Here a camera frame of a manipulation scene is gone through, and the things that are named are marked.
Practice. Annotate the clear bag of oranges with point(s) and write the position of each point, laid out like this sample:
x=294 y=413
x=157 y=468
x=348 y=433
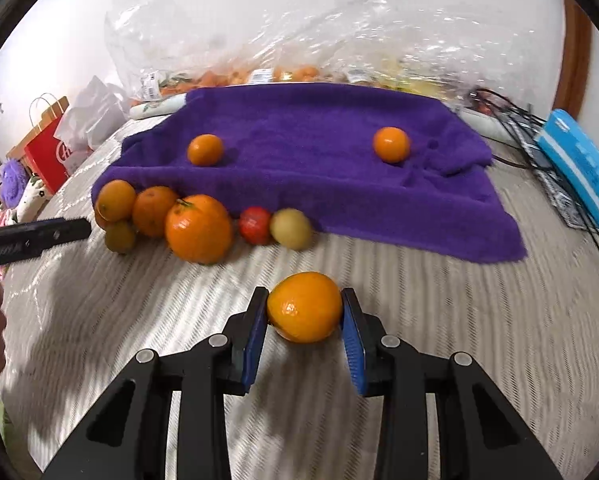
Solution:
x=179 y=35
x=299 y=35

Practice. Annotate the purple plush toy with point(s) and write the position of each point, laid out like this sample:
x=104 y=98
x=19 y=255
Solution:
x=13 y=180

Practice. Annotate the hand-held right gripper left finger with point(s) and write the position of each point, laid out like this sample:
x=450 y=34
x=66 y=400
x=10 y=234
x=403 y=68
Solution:
x=254 y=355

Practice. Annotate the small red fruit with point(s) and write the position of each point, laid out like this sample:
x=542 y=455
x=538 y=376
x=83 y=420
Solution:
x=255 y=225

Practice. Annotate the black white patterned bag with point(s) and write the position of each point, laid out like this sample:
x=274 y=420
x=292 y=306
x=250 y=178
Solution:
x=539 y=165

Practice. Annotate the clear bag of yellow fruit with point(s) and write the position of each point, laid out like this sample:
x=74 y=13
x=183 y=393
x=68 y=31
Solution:
x=419 y=70

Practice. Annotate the purple towel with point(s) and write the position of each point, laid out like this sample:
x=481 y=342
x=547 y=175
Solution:
x=304 y=160

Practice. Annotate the blue tissue pack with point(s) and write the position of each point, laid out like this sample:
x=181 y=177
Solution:
x=574 y=160

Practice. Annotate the small orange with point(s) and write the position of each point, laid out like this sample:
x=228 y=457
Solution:
x=119 y=236
x=99 y=220

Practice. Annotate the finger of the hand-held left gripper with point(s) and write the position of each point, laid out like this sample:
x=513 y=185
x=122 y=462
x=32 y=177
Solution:
x=39 y=237

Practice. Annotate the yellow-green round fruit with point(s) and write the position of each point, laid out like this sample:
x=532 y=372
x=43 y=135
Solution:
x=291 y=229

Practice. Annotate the wooden door frame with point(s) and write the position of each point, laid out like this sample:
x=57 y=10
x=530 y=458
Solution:
x=577 y=60

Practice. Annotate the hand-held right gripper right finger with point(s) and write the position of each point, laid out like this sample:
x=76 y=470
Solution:
x=353 y=347

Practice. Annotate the large orange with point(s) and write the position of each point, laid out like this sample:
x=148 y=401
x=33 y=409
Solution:
x=198 y=229

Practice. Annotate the white plastic bag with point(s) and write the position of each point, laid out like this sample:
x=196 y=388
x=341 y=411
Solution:
x=94 y=105

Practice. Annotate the striped quilt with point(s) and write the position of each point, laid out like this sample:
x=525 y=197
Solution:
x=129 y=310

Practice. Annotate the red paper bag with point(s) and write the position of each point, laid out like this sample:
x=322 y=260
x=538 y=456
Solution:
x=44 y=155

